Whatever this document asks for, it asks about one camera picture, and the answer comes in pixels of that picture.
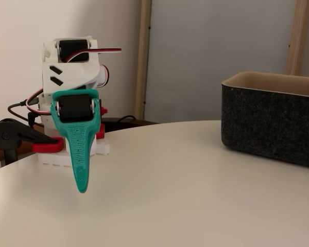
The black clamp red pad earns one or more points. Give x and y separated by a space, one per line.
13 133

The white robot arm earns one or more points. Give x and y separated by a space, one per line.
72 74

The dark grey felt box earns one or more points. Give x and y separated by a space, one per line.
267 123

